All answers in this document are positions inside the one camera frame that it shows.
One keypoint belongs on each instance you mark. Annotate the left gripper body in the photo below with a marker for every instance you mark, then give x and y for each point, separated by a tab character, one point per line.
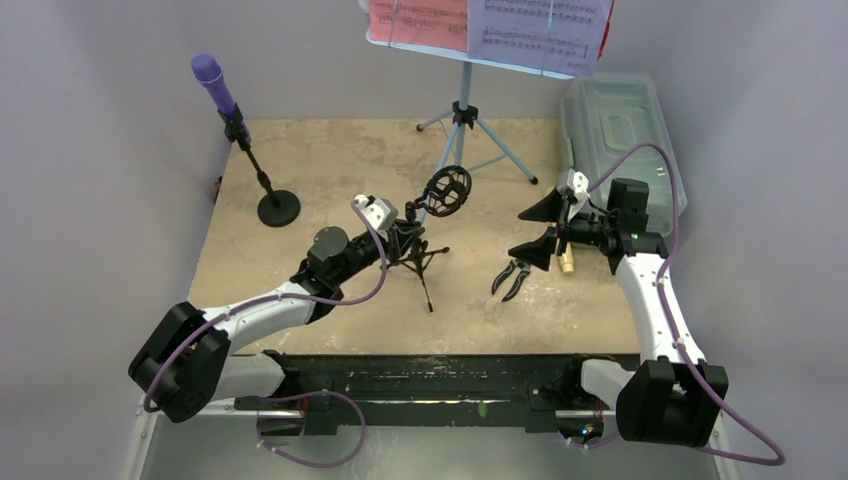
390	247

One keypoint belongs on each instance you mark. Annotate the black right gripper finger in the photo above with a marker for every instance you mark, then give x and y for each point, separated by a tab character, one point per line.
547	210
537	253

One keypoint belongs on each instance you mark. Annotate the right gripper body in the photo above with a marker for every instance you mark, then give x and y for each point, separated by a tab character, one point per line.
564	225

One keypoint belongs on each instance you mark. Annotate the cream microphone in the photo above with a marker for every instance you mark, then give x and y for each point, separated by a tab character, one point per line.
566	260

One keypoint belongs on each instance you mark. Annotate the black shock mount tripod stand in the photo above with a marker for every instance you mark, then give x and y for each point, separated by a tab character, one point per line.
443	195

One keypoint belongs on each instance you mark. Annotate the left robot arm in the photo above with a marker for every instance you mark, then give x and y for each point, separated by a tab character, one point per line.
181	365

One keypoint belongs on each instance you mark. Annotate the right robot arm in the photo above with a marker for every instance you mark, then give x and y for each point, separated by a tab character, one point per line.
665	400

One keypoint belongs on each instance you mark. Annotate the black pruning shears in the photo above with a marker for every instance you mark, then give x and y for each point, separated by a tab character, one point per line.
517	270

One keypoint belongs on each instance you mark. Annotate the clear plastic storage box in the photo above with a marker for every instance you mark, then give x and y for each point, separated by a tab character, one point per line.
604	115

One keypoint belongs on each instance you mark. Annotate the black round base mic stand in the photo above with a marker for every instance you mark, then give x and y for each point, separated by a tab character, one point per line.
277	208

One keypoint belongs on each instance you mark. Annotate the light blue music stand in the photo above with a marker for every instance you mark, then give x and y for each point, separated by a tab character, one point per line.
462	115

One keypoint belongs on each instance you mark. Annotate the purple sheet music page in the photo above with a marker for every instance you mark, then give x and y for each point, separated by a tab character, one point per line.
560	36

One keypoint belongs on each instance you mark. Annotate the pink sheet music page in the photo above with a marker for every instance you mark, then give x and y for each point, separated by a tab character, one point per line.
430	23

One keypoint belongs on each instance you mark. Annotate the purple microphone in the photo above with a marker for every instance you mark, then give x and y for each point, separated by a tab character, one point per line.
209	74

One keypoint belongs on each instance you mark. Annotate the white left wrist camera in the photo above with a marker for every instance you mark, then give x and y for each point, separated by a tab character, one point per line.
379	213

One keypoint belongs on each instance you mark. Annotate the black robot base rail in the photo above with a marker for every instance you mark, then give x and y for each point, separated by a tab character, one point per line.
538	393

